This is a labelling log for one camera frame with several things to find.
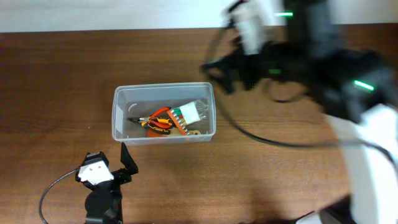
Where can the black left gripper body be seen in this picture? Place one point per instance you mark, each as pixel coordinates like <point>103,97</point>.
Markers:
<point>117,177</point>

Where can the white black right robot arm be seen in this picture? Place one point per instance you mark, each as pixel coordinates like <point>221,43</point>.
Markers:
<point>355,90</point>

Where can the red handled small cutters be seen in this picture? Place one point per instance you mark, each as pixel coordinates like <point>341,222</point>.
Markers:
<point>157,113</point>

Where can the orange perforated strip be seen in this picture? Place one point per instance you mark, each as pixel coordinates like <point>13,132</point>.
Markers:
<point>178,122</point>

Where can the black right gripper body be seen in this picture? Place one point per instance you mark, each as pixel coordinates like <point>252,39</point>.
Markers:
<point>241,71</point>

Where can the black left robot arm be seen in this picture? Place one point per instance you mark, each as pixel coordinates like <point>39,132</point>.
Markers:
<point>104,203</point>

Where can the clear plastic container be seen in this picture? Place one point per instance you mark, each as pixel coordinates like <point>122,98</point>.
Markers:
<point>139,101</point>

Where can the clear box of bits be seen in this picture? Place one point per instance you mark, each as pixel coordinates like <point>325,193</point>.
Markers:
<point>191,112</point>

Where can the yellow black needle-nose pliers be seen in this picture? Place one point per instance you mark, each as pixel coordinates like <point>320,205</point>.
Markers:
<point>151,127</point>

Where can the orange scraper wooden handle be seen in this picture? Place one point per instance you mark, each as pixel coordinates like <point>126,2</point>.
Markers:
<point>173,132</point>

